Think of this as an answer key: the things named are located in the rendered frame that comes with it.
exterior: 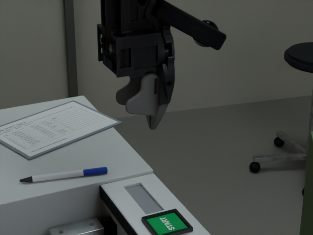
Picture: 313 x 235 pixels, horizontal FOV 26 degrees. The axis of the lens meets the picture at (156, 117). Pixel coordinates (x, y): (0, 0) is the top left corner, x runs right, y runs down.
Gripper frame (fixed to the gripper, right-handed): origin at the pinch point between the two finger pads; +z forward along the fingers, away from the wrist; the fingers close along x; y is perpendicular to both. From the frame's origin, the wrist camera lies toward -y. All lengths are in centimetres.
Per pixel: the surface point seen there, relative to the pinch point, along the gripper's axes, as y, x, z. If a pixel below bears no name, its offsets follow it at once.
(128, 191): 1.8, -6.7, 15.0
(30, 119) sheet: 9.3, -37.1, 13.8
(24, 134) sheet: 12.0, -31.0, 13.8
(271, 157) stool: -123, -144, 103
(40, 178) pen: 13.9, -13.8, 13.4
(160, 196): -1.9, -2.7, 14.6
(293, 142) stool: -140, -152, 103
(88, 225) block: 8.5, -7.3, 19.8
